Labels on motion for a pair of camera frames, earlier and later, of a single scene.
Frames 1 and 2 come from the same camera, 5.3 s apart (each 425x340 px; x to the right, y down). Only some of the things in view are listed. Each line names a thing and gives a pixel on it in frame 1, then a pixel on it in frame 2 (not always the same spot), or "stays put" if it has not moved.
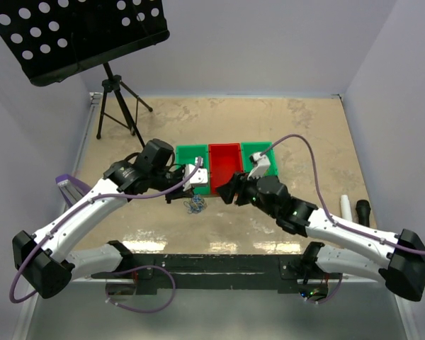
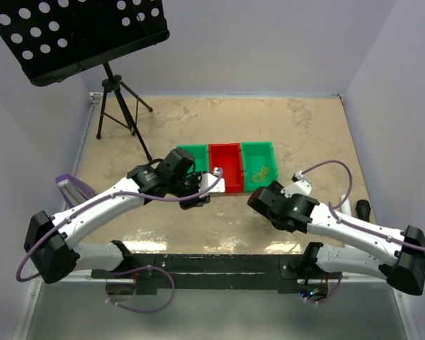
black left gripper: [179, 193] → [196, 202]
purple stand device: [71, 189] stays put
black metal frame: [149, 273] stays put
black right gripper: [238, 184] → [275, 188]
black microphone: [363, 209] stays put
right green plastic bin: [249, 148] stays put
